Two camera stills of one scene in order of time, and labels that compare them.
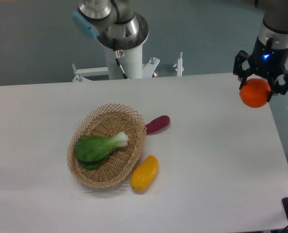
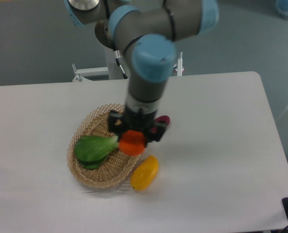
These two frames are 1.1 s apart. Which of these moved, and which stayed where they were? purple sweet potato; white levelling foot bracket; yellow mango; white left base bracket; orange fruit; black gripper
Moved: orange fruit; black gripper
Stayed: yellow mango; white left base bracket; white levelling foot bracket; purple sweet potato
